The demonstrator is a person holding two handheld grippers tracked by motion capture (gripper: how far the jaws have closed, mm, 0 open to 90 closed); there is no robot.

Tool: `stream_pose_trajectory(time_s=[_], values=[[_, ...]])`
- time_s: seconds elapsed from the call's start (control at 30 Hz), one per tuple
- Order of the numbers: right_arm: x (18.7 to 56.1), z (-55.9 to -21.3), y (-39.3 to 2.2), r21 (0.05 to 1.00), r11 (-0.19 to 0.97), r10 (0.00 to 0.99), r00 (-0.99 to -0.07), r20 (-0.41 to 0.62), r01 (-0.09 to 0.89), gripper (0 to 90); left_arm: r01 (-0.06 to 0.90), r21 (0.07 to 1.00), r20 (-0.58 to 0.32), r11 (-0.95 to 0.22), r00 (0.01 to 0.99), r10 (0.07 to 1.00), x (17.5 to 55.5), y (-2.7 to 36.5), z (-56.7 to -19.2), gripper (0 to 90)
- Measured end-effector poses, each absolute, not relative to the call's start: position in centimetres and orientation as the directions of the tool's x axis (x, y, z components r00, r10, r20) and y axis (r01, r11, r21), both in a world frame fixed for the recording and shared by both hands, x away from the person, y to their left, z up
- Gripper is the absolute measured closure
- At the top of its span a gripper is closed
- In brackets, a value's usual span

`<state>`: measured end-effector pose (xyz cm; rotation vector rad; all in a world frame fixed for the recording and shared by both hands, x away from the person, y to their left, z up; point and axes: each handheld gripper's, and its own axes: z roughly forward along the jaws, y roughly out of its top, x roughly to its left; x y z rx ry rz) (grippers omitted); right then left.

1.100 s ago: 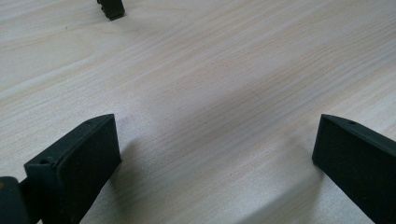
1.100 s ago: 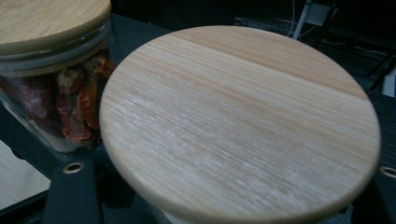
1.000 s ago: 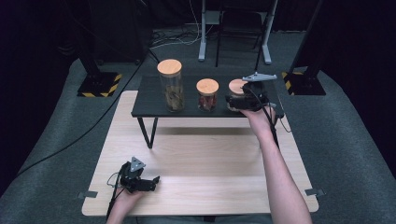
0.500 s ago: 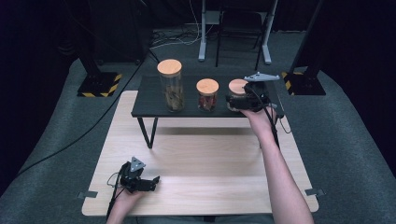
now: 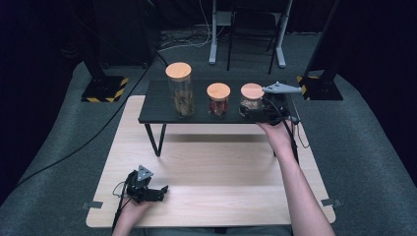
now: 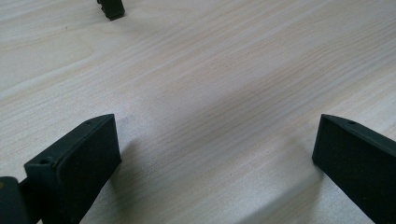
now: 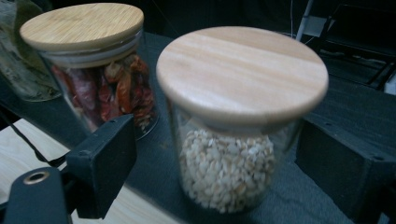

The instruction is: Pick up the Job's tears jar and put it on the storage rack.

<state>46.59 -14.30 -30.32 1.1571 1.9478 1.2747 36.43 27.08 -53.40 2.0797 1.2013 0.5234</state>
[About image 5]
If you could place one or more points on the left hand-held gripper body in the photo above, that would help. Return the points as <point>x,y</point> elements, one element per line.
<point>142,193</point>

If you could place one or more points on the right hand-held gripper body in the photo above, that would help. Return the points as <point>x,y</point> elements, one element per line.
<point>275,113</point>

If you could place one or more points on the black metal riser shelf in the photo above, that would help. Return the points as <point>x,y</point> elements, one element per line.
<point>200,111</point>

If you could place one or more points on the tall glass jar wooden lid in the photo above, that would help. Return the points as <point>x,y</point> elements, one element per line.
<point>178,70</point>

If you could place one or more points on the person's right hand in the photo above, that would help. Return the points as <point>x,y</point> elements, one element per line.
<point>280,134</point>

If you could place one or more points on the person's left hand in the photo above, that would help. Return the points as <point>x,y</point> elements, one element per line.
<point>132,213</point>

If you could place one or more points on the black stand with striped base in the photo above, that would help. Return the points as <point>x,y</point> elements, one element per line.
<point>105,88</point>
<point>319,88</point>

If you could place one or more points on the white desk leg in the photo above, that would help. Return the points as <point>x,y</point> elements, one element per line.
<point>281,55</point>
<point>213,49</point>

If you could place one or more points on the black chair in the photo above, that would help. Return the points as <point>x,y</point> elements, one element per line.
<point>252,23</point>

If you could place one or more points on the black tripod leg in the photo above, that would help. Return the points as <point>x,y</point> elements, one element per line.
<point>162,59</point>

